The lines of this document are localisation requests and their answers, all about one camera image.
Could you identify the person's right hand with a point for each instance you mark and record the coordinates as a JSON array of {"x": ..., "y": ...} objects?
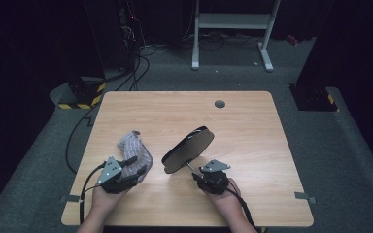
[{"x": 225, "y": 200}]

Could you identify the black oval floral tray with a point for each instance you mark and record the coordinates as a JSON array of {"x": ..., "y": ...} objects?
[{"x": 187, "y": 150}]

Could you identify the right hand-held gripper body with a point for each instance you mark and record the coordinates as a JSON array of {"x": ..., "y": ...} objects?
[{"x": 213, "y": 178}]

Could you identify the black yellow striped base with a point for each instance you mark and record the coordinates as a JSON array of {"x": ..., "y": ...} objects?
[{"x": 84, "y": 93}]

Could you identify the small red object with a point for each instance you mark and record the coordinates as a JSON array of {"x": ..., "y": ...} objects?
[{"x": 292, "y": 39}]

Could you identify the person's left hand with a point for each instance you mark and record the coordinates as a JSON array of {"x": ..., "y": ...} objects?
[{"x": 105, "y": 200}]

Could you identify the grey table grommet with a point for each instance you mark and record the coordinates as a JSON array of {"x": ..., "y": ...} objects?
[{"x": 220, "y": 104}]

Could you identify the purple striped cloth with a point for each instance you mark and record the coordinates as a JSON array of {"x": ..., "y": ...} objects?
[{"x": 134, "y": 150}]

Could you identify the black base with yellow mark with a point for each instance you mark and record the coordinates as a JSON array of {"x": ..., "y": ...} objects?
[{"x": 312, "y": 98}]

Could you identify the white metal stand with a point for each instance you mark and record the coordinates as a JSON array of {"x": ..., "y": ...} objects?
[{"x": 233, "y": 21}]

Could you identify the grey tape piece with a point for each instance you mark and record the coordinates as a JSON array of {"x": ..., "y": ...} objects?
[{"x": 304, "y": 196}]

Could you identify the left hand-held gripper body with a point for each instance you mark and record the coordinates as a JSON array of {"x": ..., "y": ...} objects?
[{"x": 110, "y": 170}]

